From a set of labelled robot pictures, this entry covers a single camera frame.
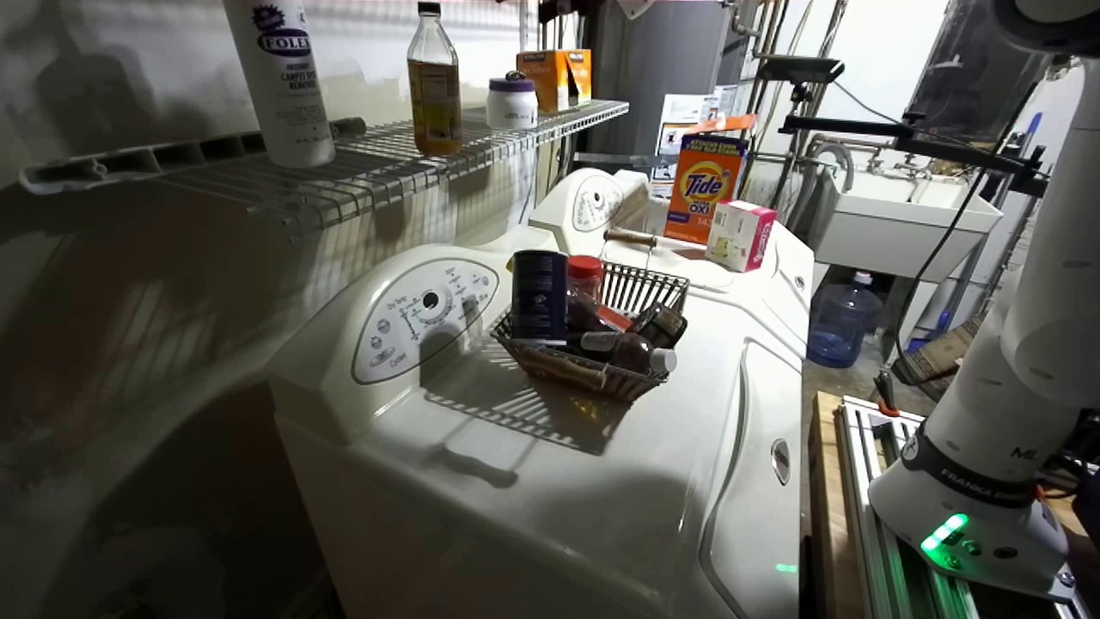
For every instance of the amber vinegar bottle black cap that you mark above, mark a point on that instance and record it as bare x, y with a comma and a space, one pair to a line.
436, 104

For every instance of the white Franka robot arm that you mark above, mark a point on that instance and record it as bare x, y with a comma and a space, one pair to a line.
1007, 390

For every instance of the white capped glass bottle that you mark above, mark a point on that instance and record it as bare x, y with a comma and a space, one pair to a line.
624, 349

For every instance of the orange box on shelf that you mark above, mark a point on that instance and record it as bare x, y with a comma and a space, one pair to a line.
541, 78

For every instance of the tall white cleaner bottle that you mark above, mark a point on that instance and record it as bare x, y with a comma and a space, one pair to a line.
279, 92

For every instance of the red capped spice jar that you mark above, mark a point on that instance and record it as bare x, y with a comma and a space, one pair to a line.
587, 275

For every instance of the orange Tide detergent box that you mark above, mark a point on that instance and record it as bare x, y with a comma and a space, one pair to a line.
705, 189

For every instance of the white washing machine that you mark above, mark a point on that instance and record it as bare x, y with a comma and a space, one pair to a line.
641, 493

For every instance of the pink white carton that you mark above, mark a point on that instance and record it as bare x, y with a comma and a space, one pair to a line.
740, 236

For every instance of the white jar purple lid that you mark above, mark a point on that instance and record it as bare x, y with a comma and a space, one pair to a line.
515, 104

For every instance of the narrow orange box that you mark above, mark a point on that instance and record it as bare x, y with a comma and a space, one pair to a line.
579, 72

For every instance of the grey water heater tank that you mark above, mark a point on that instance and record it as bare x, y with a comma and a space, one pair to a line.
665, 56

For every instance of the blue water jug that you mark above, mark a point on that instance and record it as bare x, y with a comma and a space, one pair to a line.
845, 321

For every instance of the wooden platform board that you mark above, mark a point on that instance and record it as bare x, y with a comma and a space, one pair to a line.
825, 502

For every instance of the white utility sink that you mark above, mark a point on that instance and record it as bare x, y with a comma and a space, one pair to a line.
907, 236

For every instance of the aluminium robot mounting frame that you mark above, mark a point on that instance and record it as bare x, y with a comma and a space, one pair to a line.
883, 518

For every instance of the black camera stand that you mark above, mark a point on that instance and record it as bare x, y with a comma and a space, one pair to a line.
915, 134

